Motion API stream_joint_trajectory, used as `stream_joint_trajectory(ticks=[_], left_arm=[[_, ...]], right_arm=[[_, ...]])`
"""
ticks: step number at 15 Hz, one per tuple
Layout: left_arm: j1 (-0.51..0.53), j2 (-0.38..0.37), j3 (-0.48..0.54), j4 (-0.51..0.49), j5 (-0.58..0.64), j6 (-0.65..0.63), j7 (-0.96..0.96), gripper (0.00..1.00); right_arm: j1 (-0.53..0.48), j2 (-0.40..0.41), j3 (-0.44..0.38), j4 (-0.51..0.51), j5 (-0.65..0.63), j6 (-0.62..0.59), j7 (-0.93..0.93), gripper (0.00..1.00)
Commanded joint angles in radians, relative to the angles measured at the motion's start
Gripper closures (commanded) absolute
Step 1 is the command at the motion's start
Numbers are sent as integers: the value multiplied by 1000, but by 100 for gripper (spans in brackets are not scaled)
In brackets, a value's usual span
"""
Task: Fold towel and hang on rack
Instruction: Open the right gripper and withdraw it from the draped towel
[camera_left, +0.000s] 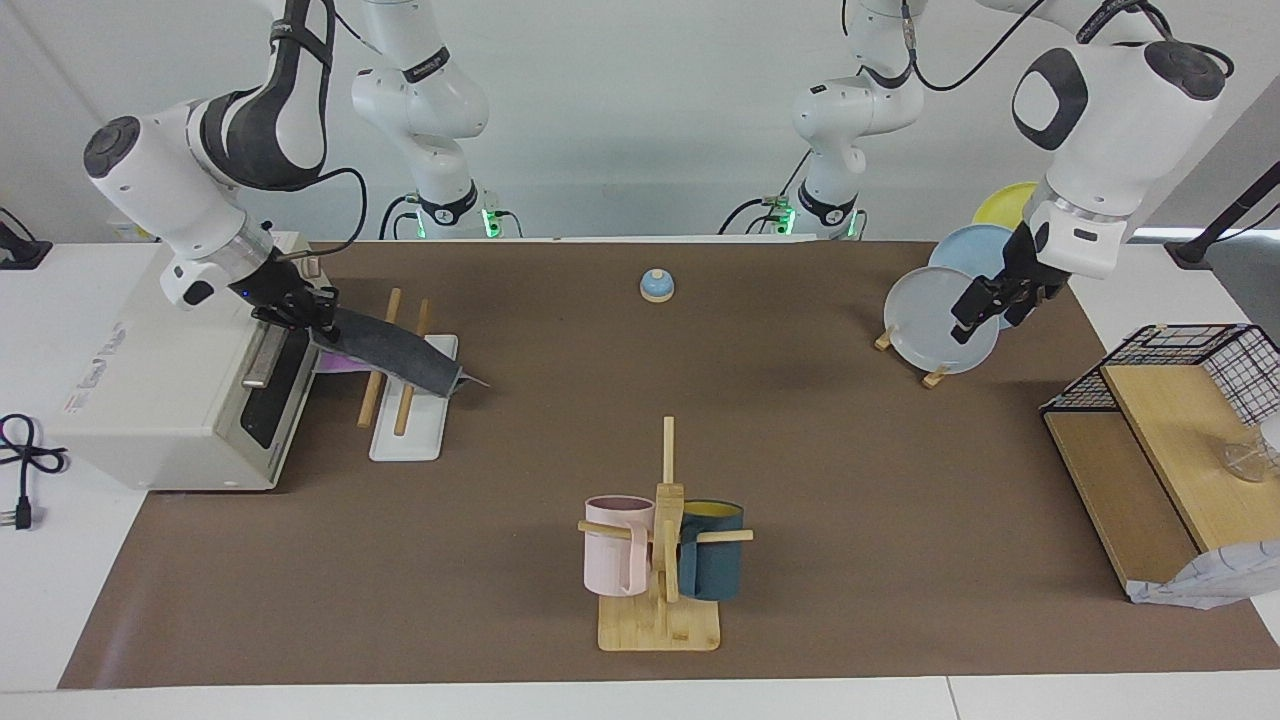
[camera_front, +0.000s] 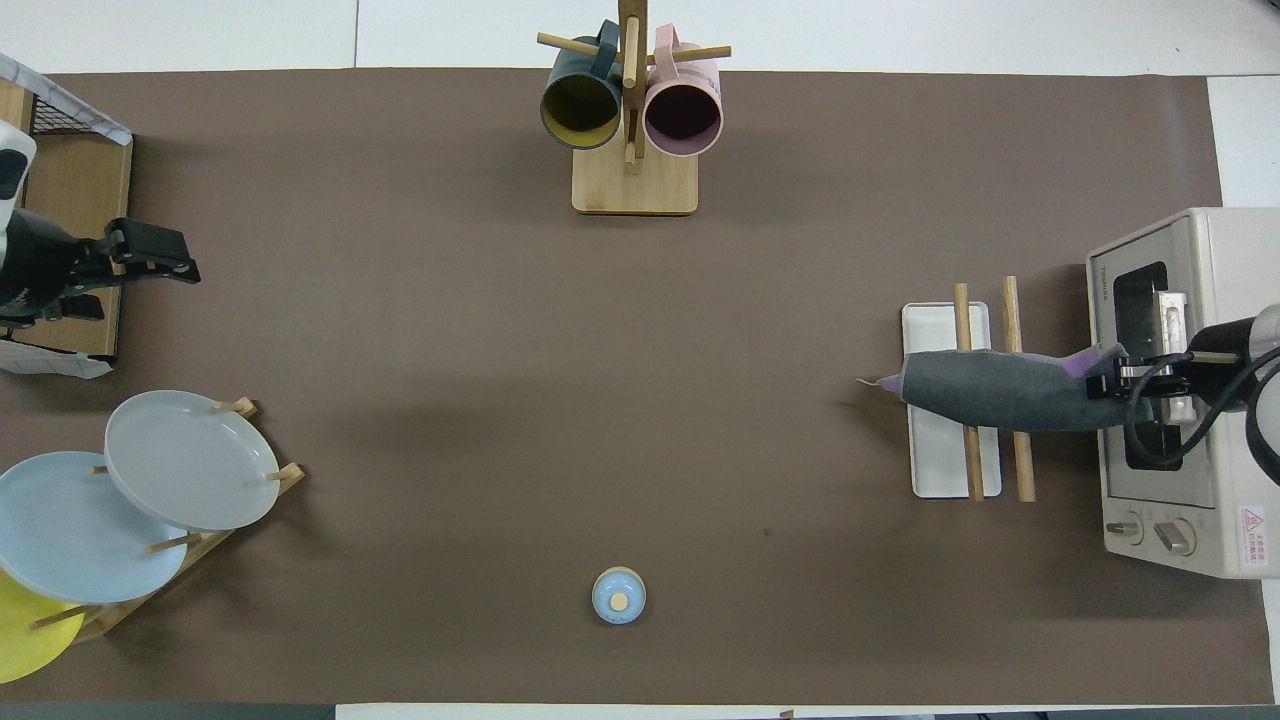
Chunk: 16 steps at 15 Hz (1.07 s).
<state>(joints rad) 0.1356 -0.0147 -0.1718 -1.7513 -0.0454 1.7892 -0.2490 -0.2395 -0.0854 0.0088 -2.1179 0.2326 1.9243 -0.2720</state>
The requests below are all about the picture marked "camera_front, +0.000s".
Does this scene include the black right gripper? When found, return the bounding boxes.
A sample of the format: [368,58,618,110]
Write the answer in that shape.
[1086,345,1201,403]

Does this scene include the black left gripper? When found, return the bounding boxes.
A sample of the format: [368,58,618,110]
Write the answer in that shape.
[72,218,202,293]

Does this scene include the purple grey-backed towel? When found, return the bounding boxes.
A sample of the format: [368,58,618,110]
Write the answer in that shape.
[857,343,1151,433]

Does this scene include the white towel rack wooden bars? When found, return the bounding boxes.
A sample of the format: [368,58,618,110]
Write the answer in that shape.
[901,276,1037,503]

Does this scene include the wooden plate rack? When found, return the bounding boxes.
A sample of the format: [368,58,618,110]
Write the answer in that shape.
[30,397,306,643]

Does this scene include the wooden shelf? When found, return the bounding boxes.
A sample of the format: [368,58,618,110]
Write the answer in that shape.
[0,78,134,361]

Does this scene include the marble-pattern paper sheet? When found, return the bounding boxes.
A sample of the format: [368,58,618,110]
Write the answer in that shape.
[0,338,114,379]
[0,52,133,146]

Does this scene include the beige toaster oven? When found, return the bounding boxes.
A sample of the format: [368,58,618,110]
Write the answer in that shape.
[1086,207,1280,579]

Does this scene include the grey plate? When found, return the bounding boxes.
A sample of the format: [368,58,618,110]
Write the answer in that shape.
[104,390,282,532]

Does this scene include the light blue plate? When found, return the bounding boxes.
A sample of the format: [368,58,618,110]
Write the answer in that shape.
[0,451,191,604]

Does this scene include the yellow plate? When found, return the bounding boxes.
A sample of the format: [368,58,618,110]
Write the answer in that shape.
[0,570,87,685]

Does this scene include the dark green mug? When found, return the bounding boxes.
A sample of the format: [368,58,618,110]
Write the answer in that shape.
[540,20,626,151]

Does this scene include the brown table mat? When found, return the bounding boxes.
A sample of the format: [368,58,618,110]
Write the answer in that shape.
[0,68,1273,706]

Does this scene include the wooden mug tree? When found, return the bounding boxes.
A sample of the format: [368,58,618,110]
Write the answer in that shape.
[537,0,732,216]

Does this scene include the pink mug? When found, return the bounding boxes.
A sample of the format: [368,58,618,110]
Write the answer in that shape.
[643,24,724,158]

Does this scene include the blue call bell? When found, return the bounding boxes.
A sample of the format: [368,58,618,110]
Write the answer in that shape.
[591,566,647,625]

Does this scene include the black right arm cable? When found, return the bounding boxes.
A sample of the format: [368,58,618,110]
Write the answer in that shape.
[1125,345,1280,471]

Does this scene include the black wire basket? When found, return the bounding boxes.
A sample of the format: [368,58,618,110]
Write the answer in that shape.
[28,92,126,138]

